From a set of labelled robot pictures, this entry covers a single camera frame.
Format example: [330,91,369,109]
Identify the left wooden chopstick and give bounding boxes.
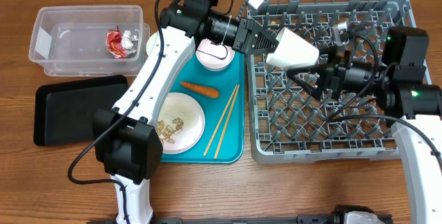
[203,84,240,156]

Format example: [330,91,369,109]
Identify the wooden chopstick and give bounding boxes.
[213,84,240,160]
[203,84,240,156]

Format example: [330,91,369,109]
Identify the white small bowl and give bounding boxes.
[146,32,158,56]

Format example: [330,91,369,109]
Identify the orange carrot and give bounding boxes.
[180,81,220,98]

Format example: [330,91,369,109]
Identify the teal plastic tray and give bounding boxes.
[162,52,244,164]

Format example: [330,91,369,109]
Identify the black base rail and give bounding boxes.
[149,205,344,224]

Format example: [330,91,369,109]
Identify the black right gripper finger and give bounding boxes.
[319,46,337,59]
[286,65,327,100]

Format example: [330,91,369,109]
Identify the white paper cup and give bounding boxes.
[266,27,320,70]

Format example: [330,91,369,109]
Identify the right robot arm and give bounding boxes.
[287,26,441,223]

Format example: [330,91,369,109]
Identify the pink shallow bowl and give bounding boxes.
[195,39,236,72]

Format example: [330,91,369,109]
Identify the white plate with peanuts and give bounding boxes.
[155,93,205,154]

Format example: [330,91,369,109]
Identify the clear plastic bin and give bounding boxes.
[28,5,150,77]

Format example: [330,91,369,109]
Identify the right wooden chopstick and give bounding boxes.
[213,84,240,160]

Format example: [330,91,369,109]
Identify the red snack wrapper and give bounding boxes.
[105,26,138,59]

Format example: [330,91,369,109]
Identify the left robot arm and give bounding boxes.
[92,0,278,223]

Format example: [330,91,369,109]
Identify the grey dishwasher rack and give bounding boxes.
[247,0,415,164]

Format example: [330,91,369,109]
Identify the black plastic tray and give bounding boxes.
[33,75,128,146]

